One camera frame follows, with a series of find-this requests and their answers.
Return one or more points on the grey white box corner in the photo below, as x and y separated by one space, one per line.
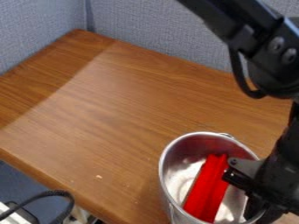
14 218

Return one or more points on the stainless steel pot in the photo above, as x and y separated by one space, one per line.
181 163

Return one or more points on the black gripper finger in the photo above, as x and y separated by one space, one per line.
255 208
273 213

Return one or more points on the white object under table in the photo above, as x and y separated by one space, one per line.
80 216

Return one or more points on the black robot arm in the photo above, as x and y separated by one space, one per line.
263 48

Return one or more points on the red block object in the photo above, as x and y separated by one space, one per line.
209 189

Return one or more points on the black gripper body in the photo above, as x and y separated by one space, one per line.
271 178

